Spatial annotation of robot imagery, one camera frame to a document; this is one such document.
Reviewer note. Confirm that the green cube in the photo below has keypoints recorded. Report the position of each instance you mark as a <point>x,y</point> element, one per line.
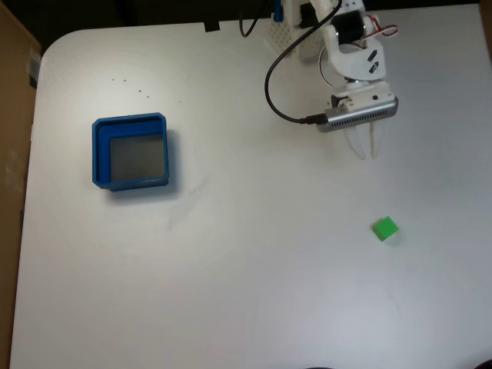
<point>385,228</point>

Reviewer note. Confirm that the blue square box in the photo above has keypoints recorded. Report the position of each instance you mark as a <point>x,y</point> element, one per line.
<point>100,153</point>

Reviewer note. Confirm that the blue clamp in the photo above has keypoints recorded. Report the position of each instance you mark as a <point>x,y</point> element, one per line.
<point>277,13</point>

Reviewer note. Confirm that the black tape piece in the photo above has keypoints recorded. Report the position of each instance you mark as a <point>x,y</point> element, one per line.
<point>211,26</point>

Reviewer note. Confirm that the black round object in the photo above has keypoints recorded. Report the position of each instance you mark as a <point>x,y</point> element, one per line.
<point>486,365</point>
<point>319,368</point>

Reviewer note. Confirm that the brown cardboard panel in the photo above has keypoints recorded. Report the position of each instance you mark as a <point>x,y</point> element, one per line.
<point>15,153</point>

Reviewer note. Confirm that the silver camera box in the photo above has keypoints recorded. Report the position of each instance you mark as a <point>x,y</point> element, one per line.
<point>361,115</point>

